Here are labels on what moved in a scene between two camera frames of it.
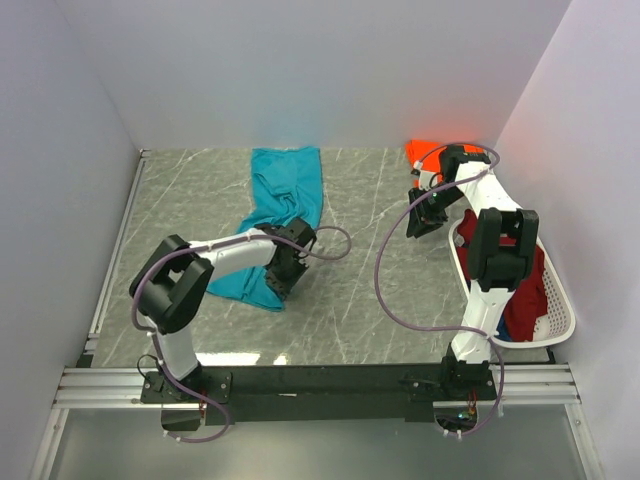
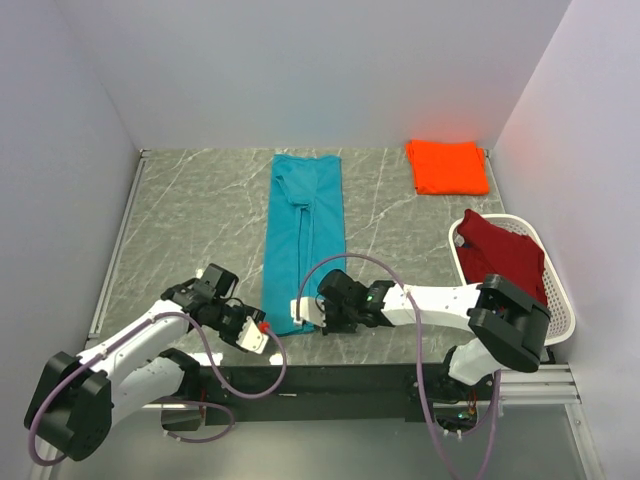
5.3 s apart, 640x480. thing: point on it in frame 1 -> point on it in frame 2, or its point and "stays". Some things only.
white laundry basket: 557,322 stays
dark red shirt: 529,302 stays
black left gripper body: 282,278 -> 230,319
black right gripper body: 431,210 -> 340,320
